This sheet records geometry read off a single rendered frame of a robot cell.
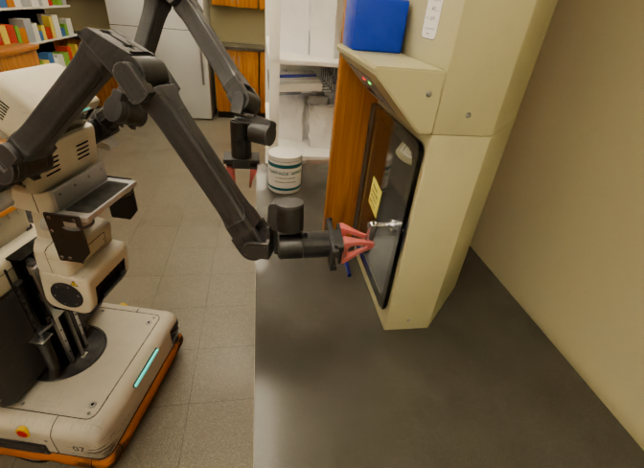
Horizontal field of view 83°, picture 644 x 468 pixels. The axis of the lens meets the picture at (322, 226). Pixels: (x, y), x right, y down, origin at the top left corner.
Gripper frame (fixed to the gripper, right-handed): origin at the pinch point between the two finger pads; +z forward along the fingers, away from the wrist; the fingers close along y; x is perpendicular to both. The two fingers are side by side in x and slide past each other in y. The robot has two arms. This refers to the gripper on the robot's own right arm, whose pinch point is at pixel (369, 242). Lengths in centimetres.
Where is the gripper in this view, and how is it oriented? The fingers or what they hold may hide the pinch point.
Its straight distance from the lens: 79.4
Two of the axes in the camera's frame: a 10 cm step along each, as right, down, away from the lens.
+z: 9.9, -0.3, 1.4
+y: -1.2, -7.0, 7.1
